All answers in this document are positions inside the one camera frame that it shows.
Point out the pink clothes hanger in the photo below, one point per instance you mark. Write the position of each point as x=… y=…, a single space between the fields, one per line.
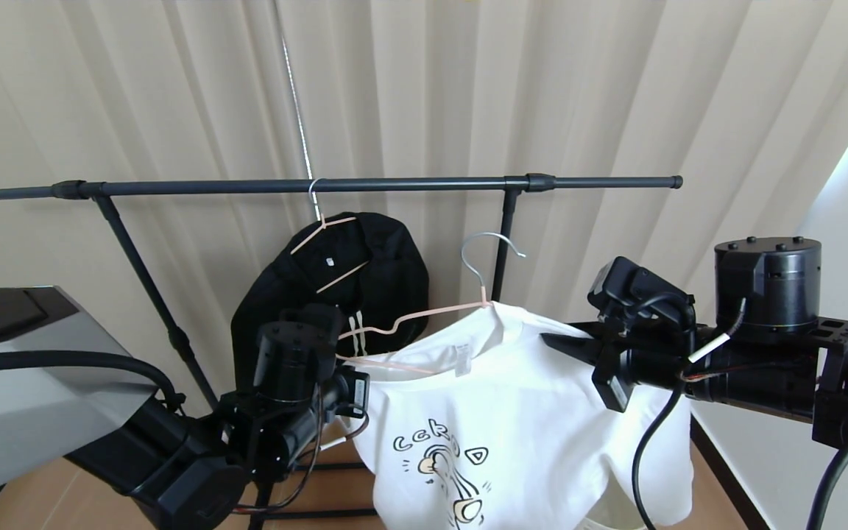
x=323 y=227
x=484 y=296

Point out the white printed T-shirt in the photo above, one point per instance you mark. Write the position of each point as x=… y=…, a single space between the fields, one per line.
x=505 y=412

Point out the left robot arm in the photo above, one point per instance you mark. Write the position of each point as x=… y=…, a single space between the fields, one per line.
x=26 y=383

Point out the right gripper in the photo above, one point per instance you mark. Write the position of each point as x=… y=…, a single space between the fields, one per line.
x=748 y=379

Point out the white laundry basket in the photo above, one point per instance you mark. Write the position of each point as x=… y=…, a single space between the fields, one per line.
x=612 y=524

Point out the beige curtain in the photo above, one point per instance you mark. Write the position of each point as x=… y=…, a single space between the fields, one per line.
x=542 y=73

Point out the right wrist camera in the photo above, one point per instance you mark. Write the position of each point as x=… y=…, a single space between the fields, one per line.
x=637 y=291

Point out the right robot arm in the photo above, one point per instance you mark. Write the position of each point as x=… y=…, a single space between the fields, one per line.
x=766 y=287

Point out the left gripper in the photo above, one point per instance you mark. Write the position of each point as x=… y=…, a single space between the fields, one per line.
x=299 y=434

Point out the black clothes rack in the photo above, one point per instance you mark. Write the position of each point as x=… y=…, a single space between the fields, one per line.
x=394 y=184

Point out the black shorts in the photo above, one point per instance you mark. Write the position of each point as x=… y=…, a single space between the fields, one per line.
x=394 y=280

